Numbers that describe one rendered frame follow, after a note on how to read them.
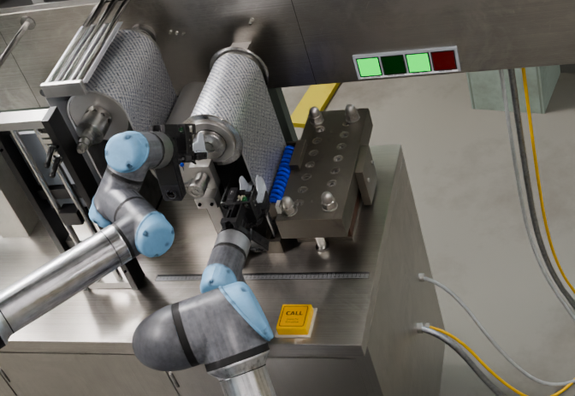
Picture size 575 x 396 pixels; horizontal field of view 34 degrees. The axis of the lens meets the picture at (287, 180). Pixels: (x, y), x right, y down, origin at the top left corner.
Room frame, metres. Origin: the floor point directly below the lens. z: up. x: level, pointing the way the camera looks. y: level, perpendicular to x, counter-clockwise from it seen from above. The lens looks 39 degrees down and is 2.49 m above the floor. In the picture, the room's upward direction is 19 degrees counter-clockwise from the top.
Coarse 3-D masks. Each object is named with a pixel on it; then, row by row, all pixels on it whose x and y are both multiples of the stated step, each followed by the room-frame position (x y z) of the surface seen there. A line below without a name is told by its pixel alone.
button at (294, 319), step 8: (288, 304) 1.49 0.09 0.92; (296, 304) 1.48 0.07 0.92; (304, 304) 1.48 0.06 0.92; (288, 312) 1.47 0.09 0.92; (296, 312) 1.46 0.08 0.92; (304, 312) 1.45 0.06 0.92; (312, 312) 1.46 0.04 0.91; (280, 320) 1.46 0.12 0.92; (288, 320) 1.45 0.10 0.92; (296, 320) 1.44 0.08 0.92; (304, 320) 1.43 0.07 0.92; (280, 328) 1.43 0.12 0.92; (288, 328) 1.43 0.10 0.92; (296, 328) 1.42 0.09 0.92; (304, 328) 1.41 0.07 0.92
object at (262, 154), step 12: (264, 96) 1.90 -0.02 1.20; (264, 108) 1.88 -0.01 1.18; (264, 120) 1.86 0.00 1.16; (276, 120) 1.92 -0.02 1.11; (252, 132) 1.79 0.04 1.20; (264, 132) 1.84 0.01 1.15; (276, 132) 1.90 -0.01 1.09; (252, 144) 1.77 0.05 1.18; (264, 144) 1.82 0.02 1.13; (276, 144) 1.88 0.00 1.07; (252, 156) 1.75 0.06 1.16; (264, 156) 1.80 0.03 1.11; (276, 156) 1.86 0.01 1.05; (252, 168) 1.73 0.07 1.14; (264, 168) 1.78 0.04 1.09; (276, 168) 1.84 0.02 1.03; (252, 180) 1.71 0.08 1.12; (264, 180) 1.76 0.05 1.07
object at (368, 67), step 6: (360, 60) 1.90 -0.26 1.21; (366, 60) 1.90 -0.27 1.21; (372, 60) 1.89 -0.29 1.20; (360, 66) 1.91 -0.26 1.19; (366, 66) 1.90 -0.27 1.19; (372, 66) 1.89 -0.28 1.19; (378, 66) 1.89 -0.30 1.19; (360, 72) 1.91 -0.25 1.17; (366, 72) 1.90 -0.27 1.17; (372, 72) 1.89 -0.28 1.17; (378, 72) 1.89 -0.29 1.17
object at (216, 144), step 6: (198, 132) 1.73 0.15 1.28; (204, 132) 1.72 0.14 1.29; (210, 132) 1.72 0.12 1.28; (204, 138) 1.72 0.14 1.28; (210, 138) 1.71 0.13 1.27; (216, 138) 1.70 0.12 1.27; (222, 138) 1.71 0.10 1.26; (210, 144) 1.71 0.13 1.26; (216, 144) 1.71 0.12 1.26; (222, 144) 1.70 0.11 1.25; (210, 150) 1.72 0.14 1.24; (216, 150) 1.71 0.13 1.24; (222, 150) 1.70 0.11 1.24; (210, 156) 1.72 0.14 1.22; (216, 156) 1.71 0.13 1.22
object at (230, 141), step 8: (200, 128) 1.73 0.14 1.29; (208, 128) 1.72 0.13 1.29; (216, 128) 1.71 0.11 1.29; (224, 128) 1.71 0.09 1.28; (224, 136) 1.71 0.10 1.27; (232, 136) 1.71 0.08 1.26; (232, 144) 1.71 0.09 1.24; (224, 152) 1.72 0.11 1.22; (232, 152) 1.71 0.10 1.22; (216, 160) 1.73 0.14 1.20; (224, 160) 1.72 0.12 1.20
